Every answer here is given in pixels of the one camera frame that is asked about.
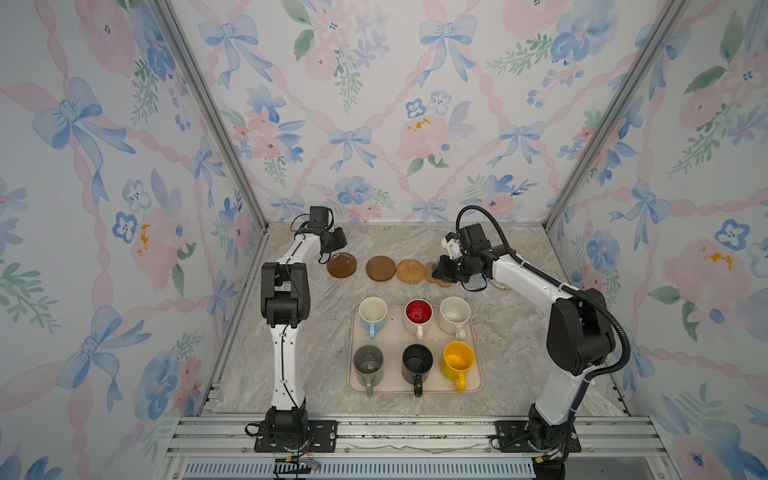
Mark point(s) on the aluminium corner frame post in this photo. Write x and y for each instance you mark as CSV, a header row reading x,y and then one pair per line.
x,y
658,36
190,67

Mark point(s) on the light blue mug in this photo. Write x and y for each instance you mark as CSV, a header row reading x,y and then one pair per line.
x,y
373,311

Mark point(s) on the beige serving tray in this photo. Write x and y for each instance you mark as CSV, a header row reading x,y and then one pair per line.
x,y
395,356

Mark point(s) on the rattan woven round coaster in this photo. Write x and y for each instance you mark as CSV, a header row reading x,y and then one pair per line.
x,y
410,271

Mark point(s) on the grey mug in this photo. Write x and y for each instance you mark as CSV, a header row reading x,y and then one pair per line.
x,y
368,361

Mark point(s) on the dark wooden coaster white marks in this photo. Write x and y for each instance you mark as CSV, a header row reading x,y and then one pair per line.
x,y
342,265

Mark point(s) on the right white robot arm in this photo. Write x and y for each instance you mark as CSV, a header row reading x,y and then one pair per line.
x,y
607,343

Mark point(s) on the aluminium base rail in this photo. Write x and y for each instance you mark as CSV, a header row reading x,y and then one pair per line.
x,y
221,446

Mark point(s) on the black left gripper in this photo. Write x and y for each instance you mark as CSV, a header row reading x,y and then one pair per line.
x,y
341,239

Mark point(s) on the cork paw print coaster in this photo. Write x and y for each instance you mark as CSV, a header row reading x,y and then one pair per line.
x,y
430,268

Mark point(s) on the aluminium corner frame post left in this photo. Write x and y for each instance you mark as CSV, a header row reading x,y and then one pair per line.
x,y
190,67

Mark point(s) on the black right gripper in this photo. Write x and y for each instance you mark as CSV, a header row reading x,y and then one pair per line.
x,y
442,271

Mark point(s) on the yellow mug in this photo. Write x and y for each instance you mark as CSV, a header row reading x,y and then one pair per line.
x,y
457,361

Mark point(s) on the blue woven round coaster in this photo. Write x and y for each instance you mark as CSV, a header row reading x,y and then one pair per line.
x,y
478,282

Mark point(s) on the aluminium corner frame post right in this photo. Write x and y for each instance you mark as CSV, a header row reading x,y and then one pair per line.
x,y
658,36

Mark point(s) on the black mug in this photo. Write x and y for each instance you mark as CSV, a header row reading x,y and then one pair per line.
x,y
416,365

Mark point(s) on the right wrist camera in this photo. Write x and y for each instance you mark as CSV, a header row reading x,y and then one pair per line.
x,y
452,245

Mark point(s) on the red mug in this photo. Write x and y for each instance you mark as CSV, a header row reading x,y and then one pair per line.
x,y
418,315

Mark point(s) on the white mug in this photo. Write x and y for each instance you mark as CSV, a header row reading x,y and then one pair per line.
x,y
454,317

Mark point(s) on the plain brown wooden coaster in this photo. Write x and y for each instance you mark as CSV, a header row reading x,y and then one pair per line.
x,y
381,268

